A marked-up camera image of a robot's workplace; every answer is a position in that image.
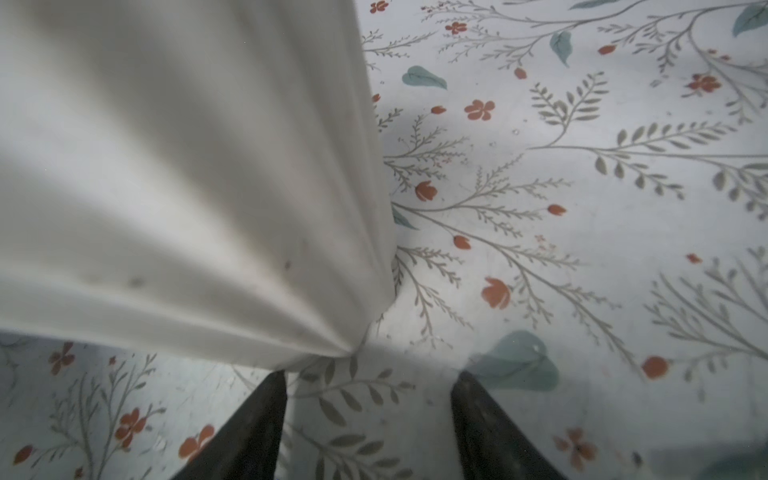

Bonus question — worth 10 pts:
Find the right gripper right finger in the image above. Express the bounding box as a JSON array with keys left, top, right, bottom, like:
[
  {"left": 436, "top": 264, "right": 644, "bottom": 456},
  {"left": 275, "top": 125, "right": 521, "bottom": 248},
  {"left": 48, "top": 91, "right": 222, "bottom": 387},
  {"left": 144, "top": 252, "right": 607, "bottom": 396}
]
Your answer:
[{"left": 450, "top": 370, "right": 565, "bottom": 480}]

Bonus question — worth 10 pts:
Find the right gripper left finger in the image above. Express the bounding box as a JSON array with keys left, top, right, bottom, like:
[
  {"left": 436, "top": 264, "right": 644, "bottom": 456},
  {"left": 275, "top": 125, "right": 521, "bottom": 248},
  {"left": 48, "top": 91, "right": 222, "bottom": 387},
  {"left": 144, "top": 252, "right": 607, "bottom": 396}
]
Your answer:
[{"left": 174, "top": 370, "right": 288, "bottom": 480}]

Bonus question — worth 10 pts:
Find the white ribbed vase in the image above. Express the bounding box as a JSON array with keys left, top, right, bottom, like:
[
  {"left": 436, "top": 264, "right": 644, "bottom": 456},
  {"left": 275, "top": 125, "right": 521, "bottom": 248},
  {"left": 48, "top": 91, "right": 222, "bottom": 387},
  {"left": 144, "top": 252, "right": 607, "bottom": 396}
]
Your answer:
[{"left": 1, "top": 1, "right": 395, "bottom": 368}]

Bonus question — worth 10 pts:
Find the floral table mat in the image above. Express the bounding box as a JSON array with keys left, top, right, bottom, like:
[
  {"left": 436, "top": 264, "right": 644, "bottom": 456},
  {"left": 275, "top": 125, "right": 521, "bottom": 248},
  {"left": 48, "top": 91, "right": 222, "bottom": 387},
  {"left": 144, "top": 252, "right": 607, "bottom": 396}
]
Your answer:
[{"left": 1, "top": 1, "right": 767, "bottom": 479}]

